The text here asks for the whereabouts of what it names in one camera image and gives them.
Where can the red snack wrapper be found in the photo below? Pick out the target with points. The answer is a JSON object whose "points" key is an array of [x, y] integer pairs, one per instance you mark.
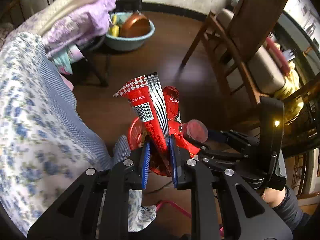
{"points": [[159, 112]]}

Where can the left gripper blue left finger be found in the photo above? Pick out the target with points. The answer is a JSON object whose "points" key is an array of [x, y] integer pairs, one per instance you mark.
{"points": [[144, 164]]}

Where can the light blue wash basin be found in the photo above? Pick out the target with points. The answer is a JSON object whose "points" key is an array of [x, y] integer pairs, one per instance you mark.
{"points": [[123, 44]]}

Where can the wooden chair with cushion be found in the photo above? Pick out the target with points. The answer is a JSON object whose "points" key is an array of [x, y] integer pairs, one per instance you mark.
{"points": [[251, 24]]}

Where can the yellow item in basin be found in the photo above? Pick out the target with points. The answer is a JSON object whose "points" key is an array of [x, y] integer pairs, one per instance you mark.
{"points": [[114, 29]]}

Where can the clear red plastic cup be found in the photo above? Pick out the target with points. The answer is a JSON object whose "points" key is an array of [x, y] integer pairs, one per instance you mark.
{"points": [[196, 130]]}

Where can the blue floral bed sheet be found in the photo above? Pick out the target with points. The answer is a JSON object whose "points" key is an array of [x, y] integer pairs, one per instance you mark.
{"points": [[45, 146]]}

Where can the pink metal frame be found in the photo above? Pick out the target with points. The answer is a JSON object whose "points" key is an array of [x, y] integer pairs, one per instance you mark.
{"points": [[173, 218]]}

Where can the purple floral blanket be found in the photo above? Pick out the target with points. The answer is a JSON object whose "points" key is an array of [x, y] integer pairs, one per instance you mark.
{"points": [[77, 28]]}

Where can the person right hand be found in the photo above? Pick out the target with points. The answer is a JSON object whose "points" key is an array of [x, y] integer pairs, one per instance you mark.
{"points": [[273, 197]]}

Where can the red plastic waste basket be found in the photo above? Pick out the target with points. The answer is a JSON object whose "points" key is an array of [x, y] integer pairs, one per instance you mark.
{"points": [[136, 134]]}

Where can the black folding stool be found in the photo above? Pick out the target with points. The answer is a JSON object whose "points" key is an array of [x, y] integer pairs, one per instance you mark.
{"points": [[95, 64]]}

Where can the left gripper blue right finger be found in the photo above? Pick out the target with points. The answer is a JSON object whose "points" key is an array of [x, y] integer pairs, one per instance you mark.
{"points": [[173, 160]]}

